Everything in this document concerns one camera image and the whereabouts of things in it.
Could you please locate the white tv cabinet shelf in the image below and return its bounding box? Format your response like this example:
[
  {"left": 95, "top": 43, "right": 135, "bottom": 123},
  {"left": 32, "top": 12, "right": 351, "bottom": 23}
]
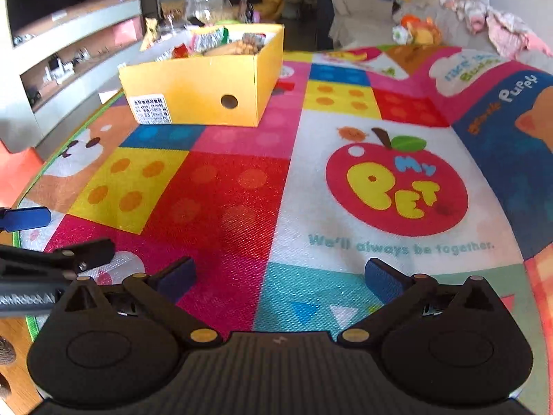
[{"left": 0, "top": 0, "right": 147, "bottom": 152}]

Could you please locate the green white snack packet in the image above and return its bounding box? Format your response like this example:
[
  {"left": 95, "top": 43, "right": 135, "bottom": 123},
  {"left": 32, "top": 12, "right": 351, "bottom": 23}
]
[{"left": 188, "top": 27, "right": 229, "bottom": 54}]

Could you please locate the grey sofa with clothes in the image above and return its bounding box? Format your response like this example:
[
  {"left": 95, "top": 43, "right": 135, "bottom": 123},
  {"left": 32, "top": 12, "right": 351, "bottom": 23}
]
[{"left": 328, "top": 0, "right": 552, "bottom": 53}]

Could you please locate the colourful cartoon play mat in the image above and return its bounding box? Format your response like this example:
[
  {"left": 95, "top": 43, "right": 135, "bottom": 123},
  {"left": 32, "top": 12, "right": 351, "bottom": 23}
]
[{"left": 16, "top": 47, "right": 552, "bottom": 414}]

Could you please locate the bread in clear bag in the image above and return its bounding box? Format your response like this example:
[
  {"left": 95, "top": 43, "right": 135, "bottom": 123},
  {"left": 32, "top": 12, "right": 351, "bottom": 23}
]
[{"left": 203, "top": 40, "right": 259, "bottom": 56}]

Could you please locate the yellow cardboard box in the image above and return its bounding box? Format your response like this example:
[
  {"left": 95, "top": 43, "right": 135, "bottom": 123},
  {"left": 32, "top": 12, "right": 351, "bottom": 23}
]
[{"left": 118, "top": 24, "right": 284, "bottom": 128}]

